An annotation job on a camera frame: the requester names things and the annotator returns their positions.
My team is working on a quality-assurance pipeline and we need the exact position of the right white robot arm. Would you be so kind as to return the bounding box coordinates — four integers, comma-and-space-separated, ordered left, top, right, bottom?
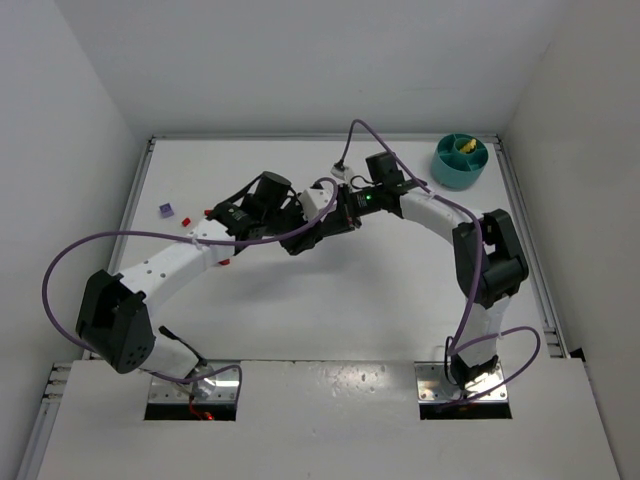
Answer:
323, 152, 529, 389

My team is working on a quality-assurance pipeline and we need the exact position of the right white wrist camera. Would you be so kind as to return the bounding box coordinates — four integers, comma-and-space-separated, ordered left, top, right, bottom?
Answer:
330, 161, 355, 186

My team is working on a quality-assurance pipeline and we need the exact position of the metal base plate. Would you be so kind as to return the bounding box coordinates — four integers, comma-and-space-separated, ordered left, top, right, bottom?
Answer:
148, 362, 241, 405
415, 362, 509, 404

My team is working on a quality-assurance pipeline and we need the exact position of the yellow lego brick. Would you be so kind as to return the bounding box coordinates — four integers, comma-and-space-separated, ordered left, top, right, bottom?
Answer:
459, 139, 476, 154

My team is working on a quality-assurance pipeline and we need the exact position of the teal divided round container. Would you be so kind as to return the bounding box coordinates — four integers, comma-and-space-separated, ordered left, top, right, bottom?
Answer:
430, 133, 489, 191

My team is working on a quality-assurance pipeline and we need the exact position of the small purple lego brick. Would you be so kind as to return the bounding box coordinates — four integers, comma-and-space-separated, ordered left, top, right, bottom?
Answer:
158, 203, 174, 218

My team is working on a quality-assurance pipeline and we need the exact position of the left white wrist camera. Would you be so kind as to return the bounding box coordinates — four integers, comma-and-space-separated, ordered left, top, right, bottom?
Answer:
299, 188, 335, 221

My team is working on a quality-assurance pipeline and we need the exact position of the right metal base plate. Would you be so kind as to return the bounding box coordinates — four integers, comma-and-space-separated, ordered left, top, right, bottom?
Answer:
415, 362, 509, 404

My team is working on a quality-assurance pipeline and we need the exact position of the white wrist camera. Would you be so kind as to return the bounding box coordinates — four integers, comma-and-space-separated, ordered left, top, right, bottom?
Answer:
299, 188, 335, 221
330, 161, 355, 186

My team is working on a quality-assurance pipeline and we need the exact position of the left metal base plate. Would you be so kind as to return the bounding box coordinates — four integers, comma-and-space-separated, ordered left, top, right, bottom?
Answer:
148, 362, 241, 405

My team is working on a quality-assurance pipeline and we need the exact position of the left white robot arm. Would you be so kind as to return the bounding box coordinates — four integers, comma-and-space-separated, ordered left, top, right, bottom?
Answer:
76, 171, 338, 380

